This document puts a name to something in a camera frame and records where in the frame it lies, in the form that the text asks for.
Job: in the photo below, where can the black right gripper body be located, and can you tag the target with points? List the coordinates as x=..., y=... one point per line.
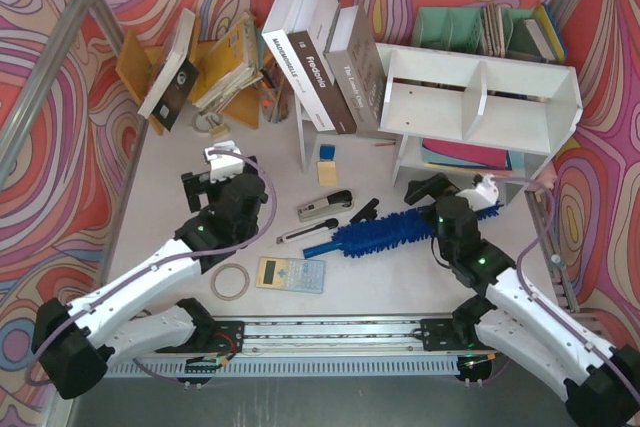
x=431, y=188

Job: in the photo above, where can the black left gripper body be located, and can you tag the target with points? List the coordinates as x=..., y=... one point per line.
x=198, y=185

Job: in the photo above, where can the blue microfiber duster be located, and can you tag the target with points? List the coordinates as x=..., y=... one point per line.
x=397, y=229

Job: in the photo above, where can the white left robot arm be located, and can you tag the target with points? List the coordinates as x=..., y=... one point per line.
x=201, y=243

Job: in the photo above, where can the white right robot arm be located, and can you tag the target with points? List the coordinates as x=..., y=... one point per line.
x=598, y=382

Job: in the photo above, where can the white bookshelf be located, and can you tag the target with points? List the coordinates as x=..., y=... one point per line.
x=519, y=106

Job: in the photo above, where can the coloured paper sheets stack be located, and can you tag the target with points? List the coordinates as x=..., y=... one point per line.
x=460, y=156

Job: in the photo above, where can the small brass padlock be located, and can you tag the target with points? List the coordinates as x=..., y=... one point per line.
x=210, y=124

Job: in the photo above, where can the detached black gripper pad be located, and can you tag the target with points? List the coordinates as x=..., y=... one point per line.
x=367, y=213

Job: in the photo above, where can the black and white utility knife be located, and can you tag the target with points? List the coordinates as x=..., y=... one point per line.
x=325, y=225

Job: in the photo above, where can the small white side shelf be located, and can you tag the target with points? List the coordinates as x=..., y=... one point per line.
x=310, y=139

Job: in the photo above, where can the grey and black stapler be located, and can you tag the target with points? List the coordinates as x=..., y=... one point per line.
x=334, y=203

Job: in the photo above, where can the blue eraser block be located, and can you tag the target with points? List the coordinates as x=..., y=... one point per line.
x=327, y=152

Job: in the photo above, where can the yellow and blue calculator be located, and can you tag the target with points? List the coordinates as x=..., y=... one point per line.
x=292, y=275

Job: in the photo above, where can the pink pig figurine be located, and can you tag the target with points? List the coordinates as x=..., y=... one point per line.
x=545, y=179

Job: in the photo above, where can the clear pencil cup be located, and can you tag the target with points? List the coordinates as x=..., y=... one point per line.
x=274, y=93

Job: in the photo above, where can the black and white leaning book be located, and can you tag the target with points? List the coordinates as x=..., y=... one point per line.
x=172, y=76

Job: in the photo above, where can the yellow worn books stack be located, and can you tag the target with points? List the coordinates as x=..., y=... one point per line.
x=229, y=66

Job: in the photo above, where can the yellow wooden book rack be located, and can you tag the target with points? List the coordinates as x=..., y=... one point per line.
x=134, y=65

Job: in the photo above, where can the grey Lonely Ones book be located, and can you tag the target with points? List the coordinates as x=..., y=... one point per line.
x=357, y=67

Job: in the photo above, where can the mint green file organizer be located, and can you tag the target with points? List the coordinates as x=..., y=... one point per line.
x=490, y=31

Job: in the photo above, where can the brown Fredonia book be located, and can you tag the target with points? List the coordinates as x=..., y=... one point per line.
x=310, y=38

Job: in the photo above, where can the blue yellow book in organizer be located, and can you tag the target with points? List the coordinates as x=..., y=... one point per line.
x=545, y=20

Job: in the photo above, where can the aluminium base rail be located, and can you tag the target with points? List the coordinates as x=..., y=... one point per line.
x=330, y=334

